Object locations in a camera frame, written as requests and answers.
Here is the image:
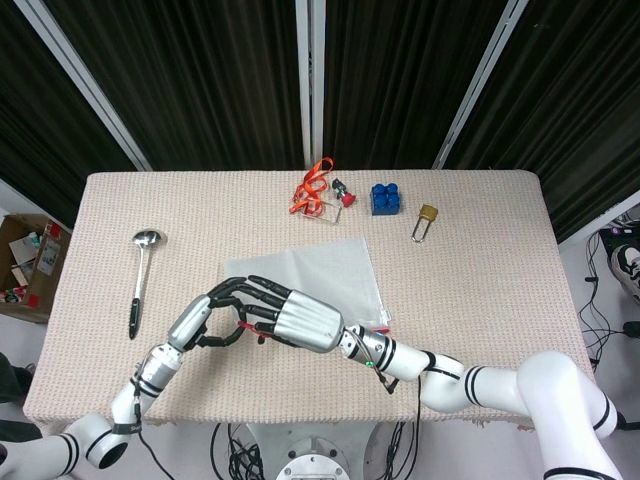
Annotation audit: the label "steel ladle with black handle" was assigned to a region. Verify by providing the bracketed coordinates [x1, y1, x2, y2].
[127, 228, 168, 342]

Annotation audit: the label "beige waffle tablecloth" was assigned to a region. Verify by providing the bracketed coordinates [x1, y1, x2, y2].
[22, 170, 599, 436]

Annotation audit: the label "white frame post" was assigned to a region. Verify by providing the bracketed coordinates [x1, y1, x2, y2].
[11, 0, 153, 173]
[431, 0, 531, 171]
[294, 0, 328, 172]

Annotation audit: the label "red zipper pull cord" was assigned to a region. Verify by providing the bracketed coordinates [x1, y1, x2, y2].
[238, 320, 270, 347]

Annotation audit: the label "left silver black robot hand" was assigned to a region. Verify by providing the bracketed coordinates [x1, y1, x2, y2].
[166, 276, 251, 352]

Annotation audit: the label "black curtain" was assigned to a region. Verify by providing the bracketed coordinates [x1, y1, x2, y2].
[0, 0, 640, 246]

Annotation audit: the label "black cables on floor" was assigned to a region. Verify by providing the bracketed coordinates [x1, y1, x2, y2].
[578, 212, 640, 374]

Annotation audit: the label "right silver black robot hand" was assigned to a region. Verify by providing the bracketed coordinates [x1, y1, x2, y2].
[236, 273, 347, 355]

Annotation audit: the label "black cables under table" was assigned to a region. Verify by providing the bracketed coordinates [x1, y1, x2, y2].
[209, 422, 267, 480]

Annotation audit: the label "cardboard box with clutter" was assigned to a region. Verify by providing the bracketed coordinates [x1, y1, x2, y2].
[0, 213, 73, 324]

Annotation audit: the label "clear zipper pouch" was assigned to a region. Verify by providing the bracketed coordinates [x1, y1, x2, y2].
[222, 236, 394, 335]

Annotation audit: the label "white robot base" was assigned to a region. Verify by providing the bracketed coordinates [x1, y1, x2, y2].
[248, 422, 397, 480]

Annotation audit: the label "small red black clip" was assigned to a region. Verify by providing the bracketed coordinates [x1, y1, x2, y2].
[331, 176, 358, 208]

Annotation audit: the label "black and white sneaker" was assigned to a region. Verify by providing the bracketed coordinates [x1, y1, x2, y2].
[610, 243, 640, 306]

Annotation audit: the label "brass padlock with long shackle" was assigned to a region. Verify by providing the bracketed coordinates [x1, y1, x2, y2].
[410, 202, 440, 245]

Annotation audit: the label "blue toy building block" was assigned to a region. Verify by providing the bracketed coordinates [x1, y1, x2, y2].
[369, 182, 404, 218]

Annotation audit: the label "orange lanyard with clear badge holder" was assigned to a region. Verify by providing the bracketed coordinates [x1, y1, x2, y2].
[289, 156, 347, 224]

